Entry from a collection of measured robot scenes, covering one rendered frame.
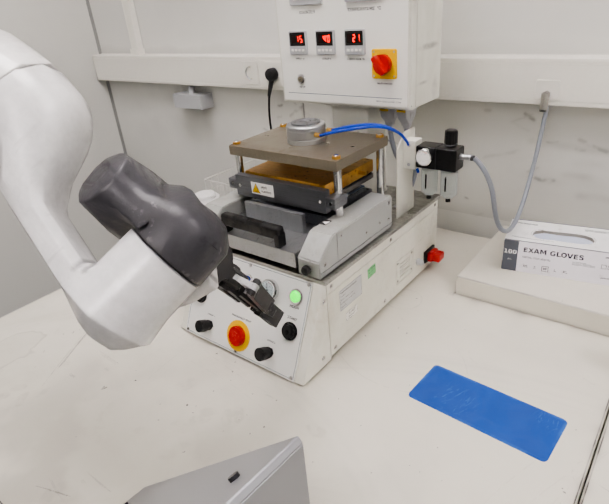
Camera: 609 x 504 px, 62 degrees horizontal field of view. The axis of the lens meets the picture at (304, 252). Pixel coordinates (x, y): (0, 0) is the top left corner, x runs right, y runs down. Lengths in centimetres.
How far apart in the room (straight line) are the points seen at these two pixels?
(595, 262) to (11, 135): 103
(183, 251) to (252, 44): 127
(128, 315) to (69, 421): 50
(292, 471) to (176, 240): 27
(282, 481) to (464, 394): 62
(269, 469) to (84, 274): 32
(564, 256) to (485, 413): 42
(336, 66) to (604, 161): 63
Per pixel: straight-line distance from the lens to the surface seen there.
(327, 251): 88
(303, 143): 101
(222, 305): 104
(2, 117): 66
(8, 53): 70
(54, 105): 64
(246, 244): 98
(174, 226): 53
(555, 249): 117
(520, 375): 99
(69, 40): 237
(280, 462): 34
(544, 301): 113
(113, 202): 57
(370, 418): 88
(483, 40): 135
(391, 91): 107
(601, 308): 113
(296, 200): 97
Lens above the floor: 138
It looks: 27 degrees down
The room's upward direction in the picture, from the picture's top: 5 degrees counter-clockwise
